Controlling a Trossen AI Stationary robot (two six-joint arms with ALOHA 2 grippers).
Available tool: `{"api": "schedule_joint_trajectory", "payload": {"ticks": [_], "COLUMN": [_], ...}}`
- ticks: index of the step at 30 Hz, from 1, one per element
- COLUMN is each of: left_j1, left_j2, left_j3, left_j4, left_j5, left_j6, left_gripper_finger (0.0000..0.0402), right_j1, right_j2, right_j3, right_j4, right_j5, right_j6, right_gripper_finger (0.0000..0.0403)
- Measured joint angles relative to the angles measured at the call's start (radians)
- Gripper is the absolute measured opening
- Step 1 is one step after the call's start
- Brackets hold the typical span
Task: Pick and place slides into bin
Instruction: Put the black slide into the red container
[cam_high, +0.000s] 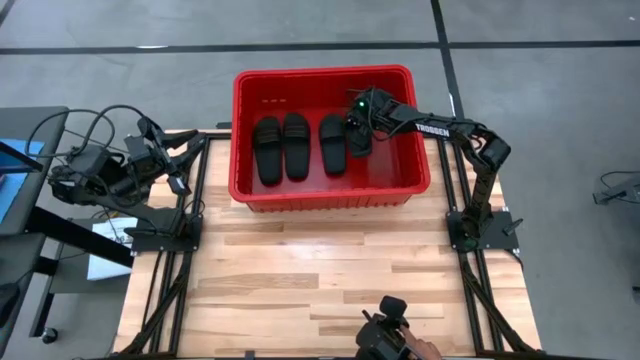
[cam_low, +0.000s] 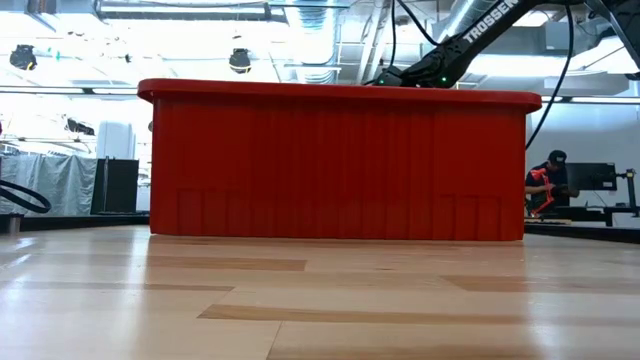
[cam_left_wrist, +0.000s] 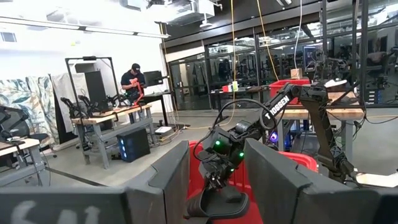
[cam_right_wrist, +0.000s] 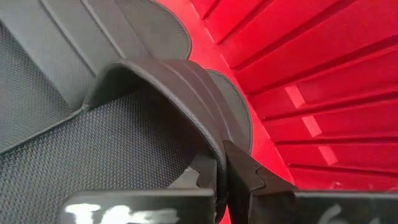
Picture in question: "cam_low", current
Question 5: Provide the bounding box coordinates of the black aluminium frame rail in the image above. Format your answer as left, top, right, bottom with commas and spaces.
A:
523, 222, 640, 245
19, 213, 151, 233

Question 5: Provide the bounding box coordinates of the black monitor stand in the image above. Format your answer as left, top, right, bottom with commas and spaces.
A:
615, 168, 639, 217

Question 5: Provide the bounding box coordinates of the orange hand-held tool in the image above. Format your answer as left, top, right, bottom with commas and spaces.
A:
528, 167, 557, 217

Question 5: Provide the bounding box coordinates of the grey metal cylinder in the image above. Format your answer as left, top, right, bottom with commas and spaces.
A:
3, 213, 24, 235

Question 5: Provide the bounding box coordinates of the black computer monitor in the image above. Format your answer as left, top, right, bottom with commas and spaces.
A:
564, 161, 619, 192

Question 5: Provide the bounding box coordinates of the black ceiling spotlight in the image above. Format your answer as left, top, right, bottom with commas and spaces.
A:
8, 43, 39, 71
228, 47, 253, 75

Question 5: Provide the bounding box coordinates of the red plastic bin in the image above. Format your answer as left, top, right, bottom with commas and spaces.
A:
136, 77, 544, 242

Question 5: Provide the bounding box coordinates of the silver ventilation duct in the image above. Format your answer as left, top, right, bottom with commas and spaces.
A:
284, 0, 351, 86

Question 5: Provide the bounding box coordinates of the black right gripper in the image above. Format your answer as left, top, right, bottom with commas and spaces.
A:
372, 63, 421, 89

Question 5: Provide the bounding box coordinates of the black background desk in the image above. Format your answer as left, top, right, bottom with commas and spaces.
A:
523, 204, 640, 229

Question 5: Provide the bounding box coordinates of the person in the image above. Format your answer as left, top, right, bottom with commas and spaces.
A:
523, 148, 581, 217

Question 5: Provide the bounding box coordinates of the black looped cable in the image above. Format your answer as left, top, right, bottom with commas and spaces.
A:
0, 178, 53, 215

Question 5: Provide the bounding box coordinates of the thin black hanging cable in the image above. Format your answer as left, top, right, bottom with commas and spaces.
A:
396, 0, 442, 48
389, 0, 399, 69

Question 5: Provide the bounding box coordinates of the white cabinet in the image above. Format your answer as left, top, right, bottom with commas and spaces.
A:
96, 120, 136, 161

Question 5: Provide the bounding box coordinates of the black cabinet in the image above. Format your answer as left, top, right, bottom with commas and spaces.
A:
89, 158, 140, 216

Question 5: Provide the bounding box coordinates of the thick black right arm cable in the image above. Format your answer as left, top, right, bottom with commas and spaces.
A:
523, 0, 575, 151

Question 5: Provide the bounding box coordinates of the grey tarp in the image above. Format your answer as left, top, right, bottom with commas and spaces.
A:
0, 153, 99, 217

